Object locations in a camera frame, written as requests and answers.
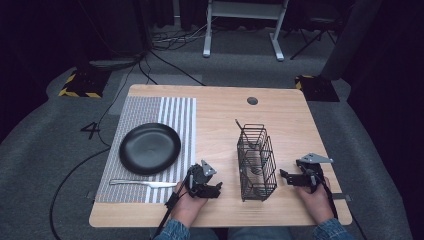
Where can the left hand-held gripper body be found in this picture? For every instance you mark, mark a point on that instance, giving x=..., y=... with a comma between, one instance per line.
x=198, y=176

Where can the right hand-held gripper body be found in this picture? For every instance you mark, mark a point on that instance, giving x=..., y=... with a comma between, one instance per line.
x=311, y=173

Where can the person's left hand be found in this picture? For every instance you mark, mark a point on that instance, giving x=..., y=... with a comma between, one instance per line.
x=187, y=206

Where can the person's right hand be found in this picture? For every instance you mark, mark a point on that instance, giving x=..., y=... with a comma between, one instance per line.
x=316, y=204

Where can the grey tape strip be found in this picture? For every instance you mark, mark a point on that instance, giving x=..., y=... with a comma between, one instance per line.
x=342, y=197

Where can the black round plate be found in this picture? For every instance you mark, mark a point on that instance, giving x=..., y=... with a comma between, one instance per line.
x=150, y=149

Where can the black base with yellow stripes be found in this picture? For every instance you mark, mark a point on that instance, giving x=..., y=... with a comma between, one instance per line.
x=85, y=83
x=316, y=88

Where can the grey striped placemat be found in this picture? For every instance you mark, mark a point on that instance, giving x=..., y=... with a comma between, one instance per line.
x=146, y=108

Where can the black tripod stand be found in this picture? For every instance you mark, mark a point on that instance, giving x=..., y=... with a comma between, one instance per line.
x=316, y=33

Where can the grey pillar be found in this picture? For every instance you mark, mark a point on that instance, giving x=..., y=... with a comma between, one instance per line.
x=353, y=36

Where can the white desk frame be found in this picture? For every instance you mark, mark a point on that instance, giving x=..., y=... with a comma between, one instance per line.
x=246, y=10

